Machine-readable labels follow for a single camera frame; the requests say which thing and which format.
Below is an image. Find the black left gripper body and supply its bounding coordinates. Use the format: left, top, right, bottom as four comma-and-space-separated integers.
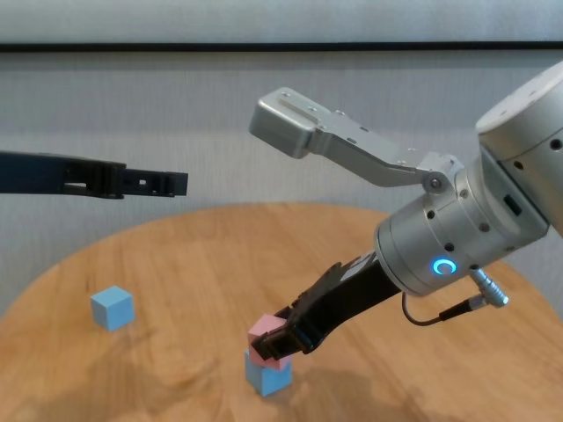
0, 150, 128, 200

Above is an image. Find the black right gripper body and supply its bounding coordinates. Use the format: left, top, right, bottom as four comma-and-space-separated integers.
288, 252, 404, 356

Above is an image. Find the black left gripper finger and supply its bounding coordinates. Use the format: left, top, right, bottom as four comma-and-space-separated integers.
116, 169, 189, 199

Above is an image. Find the pink cube block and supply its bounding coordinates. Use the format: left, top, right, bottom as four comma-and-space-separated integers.
246, 312, 294, 369

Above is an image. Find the light blue cube block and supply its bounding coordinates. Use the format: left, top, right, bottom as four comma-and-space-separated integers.
91, 285, 135, 331
244, 349, 293, 397

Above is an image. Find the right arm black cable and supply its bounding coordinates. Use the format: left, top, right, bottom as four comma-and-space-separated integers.
402, 267, 510, 327

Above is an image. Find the black wall rail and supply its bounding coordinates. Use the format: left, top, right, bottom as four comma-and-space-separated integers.
0, 41, 563, 55

